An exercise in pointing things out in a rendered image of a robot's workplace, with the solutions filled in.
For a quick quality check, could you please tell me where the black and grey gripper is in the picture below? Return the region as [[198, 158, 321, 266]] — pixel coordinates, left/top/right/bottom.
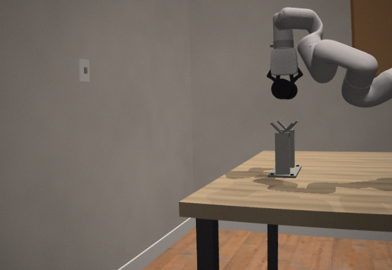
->
[[267, 47, 303, 92]]

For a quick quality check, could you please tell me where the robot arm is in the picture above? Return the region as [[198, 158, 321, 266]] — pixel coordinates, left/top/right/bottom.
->
[[270, 7, 392, 108]]

